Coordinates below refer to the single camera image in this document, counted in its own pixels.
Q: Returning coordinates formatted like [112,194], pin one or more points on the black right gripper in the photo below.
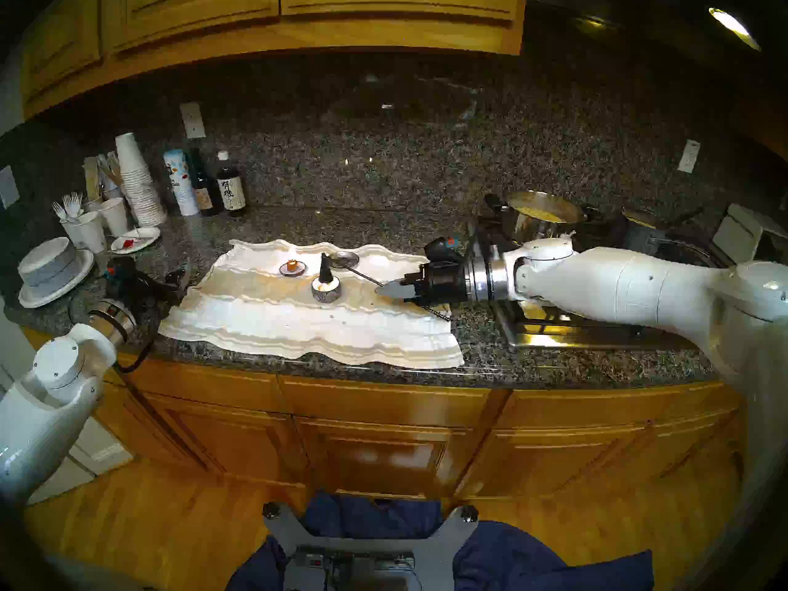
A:
[446,282]

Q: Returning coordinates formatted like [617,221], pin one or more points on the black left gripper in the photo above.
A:
[146,288]

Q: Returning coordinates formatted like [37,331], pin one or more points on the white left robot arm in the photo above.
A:
[43,405]

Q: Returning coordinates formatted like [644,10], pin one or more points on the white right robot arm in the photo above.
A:
[615,282]

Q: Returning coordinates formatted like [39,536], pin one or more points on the blue patterned candle cup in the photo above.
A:
[326,294]

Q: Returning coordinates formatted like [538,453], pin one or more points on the small white paper plate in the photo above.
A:
[138,239]

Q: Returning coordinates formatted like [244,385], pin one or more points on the silver round metal lid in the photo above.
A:
[348,258]

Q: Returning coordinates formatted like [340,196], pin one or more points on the dark oil bottle gold label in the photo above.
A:
[205,196]

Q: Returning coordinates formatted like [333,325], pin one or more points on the white paper cup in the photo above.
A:
[92,205]
[112,194]
[68,233]
[92,233]
[114,217]

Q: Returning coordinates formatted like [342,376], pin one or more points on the white salt canister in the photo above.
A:
[182,183]

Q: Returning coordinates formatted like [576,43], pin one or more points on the soy sauce bottle white cap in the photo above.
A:
[232,192]

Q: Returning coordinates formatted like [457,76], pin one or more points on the tall stack of paper cups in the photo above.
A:
[140,183]

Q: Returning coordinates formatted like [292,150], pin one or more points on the small dark round dish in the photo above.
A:
[301,270]

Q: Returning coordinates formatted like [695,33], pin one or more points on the white beige striped towel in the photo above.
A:
[295,331]

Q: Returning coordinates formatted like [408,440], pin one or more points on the bundle of bamboo sticks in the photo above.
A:
[111,171]

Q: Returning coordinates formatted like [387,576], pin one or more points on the white plastic fork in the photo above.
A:
[77,202]
[58,209]
[68,203]

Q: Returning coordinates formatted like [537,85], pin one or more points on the stack of grey paper plates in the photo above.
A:
[48,266]

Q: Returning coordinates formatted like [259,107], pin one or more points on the tan chopstick wrapper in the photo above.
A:
[91,177]

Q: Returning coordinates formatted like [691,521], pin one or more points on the steel pot with yellow food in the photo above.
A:
[542,223]

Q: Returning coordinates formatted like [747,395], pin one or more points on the steel gas stove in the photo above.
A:
[554,332]

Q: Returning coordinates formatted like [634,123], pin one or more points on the wooden lower cabinet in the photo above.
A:
[381,448]

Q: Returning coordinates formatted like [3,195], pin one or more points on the wooden cabinet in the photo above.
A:
[308,17]
[381,448]

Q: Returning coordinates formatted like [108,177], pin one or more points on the black base knob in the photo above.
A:
[271,510]
[470,513]

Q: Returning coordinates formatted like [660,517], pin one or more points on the small dark saucepan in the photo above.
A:
[640,233]

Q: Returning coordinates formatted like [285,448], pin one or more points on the wooden upper cabinet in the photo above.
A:
[308,17]

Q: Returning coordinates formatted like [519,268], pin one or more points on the dark blue cloth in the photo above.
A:
[523,559]

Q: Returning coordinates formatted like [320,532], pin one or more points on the white countertop appliance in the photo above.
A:
[745,236]

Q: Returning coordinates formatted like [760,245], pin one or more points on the dark range hood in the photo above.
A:
[646,23]

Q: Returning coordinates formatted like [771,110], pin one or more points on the range hood lamp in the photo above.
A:
[732,26]

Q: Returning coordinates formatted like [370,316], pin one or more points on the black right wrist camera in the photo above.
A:
[442,250]

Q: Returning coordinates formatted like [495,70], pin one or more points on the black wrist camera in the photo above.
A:
[442,250]
[120,268]

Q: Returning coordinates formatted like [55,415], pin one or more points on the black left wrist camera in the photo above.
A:
[120,268]

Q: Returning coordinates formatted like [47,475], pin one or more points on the white wall power outlet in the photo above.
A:
[192,120]
[689,156]

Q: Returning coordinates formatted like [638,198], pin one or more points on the white light switch plate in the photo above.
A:
[8,186]

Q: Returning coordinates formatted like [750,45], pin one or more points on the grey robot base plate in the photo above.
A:
[443,546]

